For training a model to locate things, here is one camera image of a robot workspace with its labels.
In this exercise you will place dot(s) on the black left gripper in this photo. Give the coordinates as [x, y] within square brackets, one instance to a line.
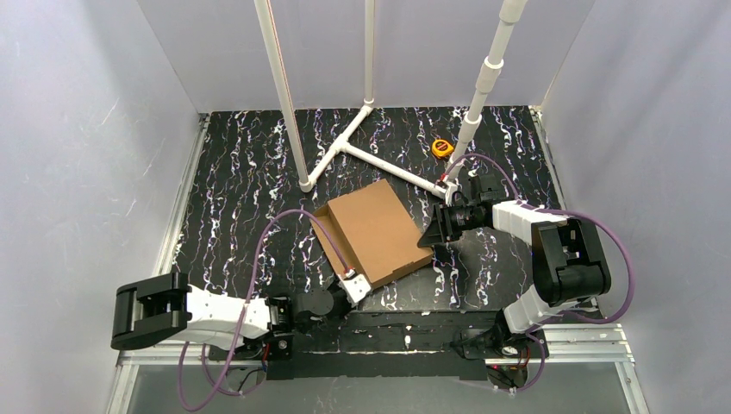
[338, 293]

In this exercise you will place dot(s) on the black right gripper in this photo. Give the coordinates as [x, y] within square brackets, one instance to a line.
[447, 223]

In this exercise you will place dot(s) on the brown cardboard box sheet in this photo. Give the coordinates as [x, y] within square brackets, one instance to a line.
[373, 233]

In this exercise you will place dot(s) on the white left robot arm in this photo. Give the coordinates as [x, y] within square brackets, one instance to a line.
[168, 307]

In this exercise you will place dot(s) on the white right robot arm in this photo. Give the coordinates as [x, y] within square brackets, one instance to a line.
[568, 263]

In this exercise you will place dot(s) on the yellow tape measure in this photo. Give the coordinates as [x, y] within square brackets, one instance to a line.
[441, 149]

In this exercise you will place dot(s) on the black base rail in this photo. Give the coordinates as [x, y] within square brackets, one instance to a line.
[370, 344]

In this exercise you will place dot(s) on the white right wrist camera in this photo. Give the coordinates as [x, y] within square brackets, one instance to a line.
[451, 191]

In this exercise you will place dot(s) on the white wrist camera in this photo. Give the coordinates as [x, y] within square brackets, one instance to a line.
[451, 191]
[356, 288]

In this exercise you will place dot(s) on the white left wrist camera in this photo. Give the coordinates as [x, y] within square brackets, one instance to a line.
[356, 288]

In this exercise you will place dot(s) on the white PVC pipe frame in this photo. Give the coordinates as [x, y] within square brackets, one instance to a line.
[509, 15]

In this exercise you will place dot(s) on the white wooden corner post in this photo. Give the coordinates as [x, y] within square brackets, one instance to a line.
[274, 53]

